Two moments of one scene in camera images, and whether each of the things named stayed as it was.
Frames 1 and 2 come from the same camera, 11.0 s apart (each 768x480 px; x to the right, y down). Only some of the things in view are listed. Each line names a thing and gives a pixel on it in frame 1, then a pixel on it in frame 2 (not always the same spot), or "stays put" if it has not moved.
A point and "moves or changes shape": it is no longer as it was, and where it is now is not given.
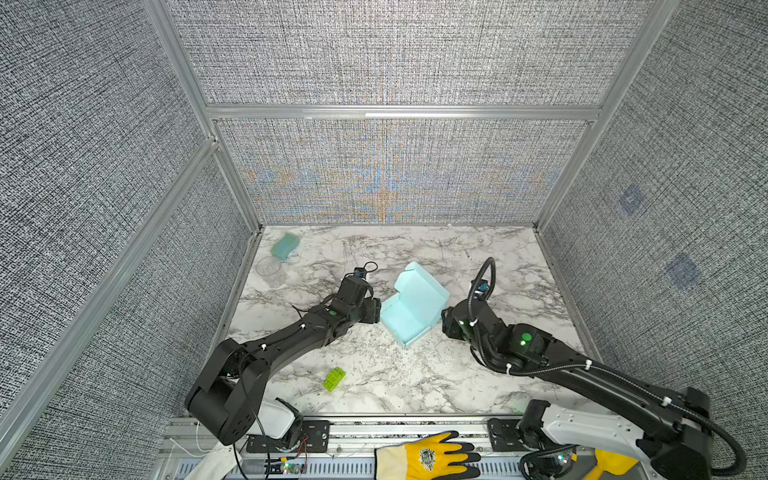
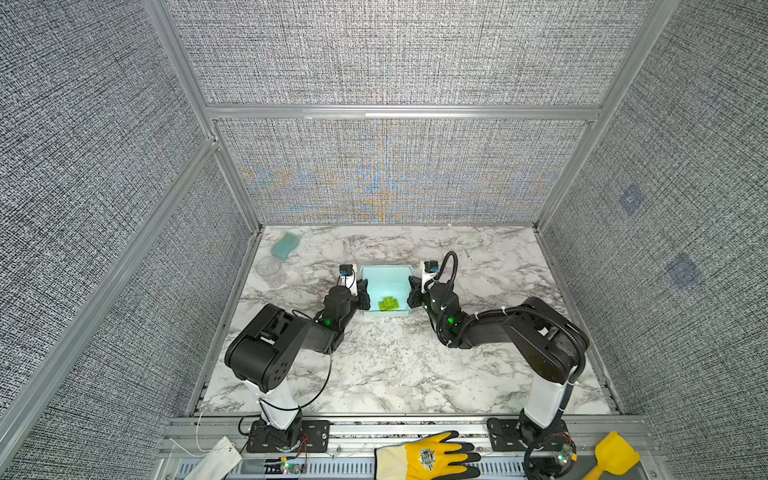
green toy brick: (334, 379) to (388, 304)
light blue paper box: (421, 302) moves or changes shape
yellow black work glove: (428, 458) stays put
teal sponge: (286, 244) stays put
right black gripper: (451, 322) to (414, 282)
